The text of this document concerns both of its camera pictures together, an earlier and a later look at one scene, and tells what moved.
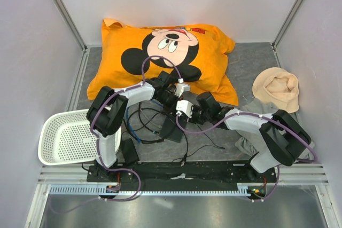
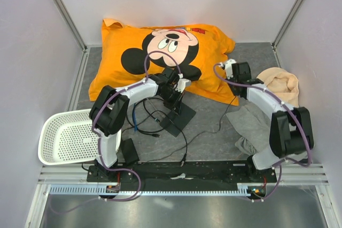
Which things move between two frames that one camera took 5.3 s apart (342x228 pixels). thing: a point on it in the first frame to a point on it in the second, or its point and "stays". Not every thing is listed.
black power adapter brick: (129, 152) stays
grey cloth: (251, 143) stays
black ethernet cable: (146, 126) to (151, 115)
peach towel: (278, 87) stays
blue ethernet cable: (137, 136) to (134, 118)
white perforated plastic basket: (66, 139) stays
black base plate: (226, 174) stays
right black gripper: (193, 119) to (233, 91)
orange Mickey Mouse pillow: (196, 56) stays
